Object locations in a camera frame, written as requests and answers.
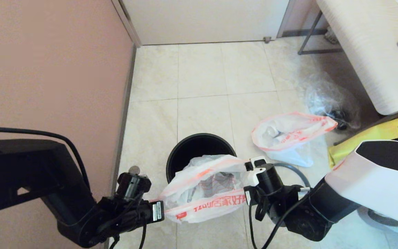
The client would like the grey bin rim ring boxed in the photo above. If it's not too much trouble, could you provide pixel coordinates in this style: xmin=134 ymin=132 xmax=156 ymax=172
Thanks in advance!
xmin=273 ymin=163 xmax=311 ymax=189

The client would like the red-printed trash bag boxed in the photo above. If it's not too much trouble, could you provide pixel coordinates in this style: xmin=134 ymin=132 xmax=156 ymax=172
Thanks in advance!
xmin=251 ymin=111 xmax=338 ymax=168

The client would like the white red-printed plastic bag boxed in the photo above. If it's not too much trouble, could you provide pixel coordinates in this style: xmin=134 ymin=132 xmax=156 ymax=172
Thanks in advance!
xmin=151 ymin=155 xmax=255 ymax=224

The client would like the black trash bin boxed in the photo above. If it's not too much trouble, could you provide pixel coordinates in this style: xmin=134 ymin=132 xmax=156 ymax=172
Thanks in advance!
xmin=166 ymin=133 xmax=237 ymax=184

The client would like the clear crumpled plastic bag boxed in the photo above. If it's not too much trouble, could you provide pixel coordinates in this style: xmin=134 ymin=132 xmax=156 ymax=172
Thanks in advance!
xmin=297 ymin=72 xmax=361 ymax=132

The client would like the yellow fabric tote bag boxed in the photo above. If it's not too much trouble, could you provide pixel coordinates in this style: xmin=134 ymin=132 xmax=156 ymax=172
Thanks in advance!
xmin=328 ymin=117 xmax=398 ymax=168

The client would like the clear plastic bottle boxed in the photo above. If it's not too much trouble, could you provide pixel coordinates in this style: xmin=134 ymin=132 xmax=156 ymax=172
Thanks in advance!
xmin=265 ymin=125 xmax=289 ymax=144

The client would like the pink fabric partition panel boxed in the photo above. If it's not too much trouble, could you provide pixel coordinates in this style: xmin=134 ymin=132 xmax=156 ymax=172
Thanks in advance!
xmin=0 ymin=0 xmax=137 ymax=249

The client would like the small white grey object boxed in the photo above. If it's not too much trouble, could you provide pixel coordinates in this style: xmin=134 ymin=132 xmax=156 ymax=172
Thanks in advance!
xmin=324 ymin=27 xmax=339 ymax=45

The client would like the beige table with metal legs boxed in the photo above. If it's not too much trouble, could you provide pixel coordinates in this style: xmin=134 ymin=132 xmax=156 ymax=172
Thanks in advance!
xmin=297 ymin=0 xmax=398 ymax=116

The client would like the white door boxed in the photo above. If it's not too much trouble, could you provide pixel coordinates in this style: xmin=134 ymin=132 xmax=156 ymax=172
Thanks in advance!
xmin=113 ymin=0 xmax=291 ymax=47

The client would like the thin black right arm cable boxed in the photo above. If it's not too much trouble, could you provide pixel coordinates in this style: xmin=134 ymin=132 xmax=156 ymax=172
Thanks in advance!
xmin=249 ymin=133 xmax=398 ymax=249

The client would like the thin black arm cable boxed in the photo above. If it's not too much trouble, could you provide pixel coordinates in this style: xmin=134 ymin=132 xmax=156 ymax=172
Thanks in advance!
xmin=249 ymin=133 xmax=398 ymax=249
xmin=0 ymin=127 xmax=148 ymax=249

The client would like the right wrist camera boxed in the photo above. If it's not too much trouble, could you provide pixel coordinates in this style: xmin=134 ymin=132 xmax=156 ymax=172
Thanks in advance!
xmin=245 ymin=156 xmax=284 ymax=195

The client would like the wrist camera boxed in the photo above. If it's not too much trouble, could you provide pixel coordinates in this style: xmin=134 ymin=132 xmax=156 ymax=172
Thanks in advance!
xmin=245 ymin=156 xmax=284 ymax=195
xmin=116 ymin=165 xmax=152 ymax=203

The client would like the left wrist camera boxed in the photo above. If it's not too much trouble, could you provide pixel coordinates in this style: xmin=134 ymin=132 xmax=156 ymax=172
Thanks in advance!
xmin=116 ymin=165 xmax=152 ymax=203

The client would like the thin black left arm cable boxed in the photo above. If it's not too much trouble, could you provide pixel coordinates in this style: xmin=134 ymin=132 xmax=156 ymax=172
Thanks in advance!
xmin=0 ymin=127 xmax=148 ymax=249

